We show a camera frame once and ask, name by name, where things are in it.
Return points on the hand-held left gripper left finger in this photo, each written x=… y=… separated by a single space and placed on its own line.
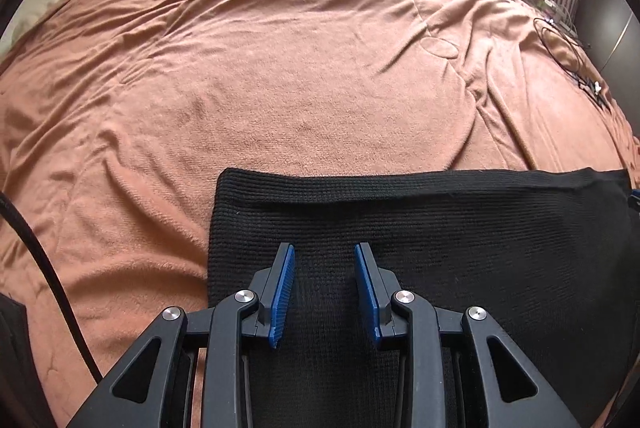
x=282 y=293

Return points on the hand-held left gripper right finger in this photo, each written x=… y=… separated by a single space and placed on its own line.
x=367 y=293

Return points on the black knit garment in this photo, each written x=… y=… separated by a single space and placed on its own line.
x=475 y=233

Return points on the white plastic clip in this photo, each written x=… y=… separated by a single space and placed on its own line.
x=596 y=85

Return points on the orange blanket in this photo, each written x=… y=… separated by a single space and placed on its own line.
x=250 y=83

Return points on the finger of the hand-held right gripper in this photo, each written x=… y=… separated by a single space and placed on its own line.
x=635 y=203

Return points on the grey wardrobe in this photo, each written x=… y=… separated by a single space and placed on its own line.
x=610 y=8

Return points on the red white striped box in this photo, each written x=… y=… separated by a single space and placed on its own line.
x=565 y=0

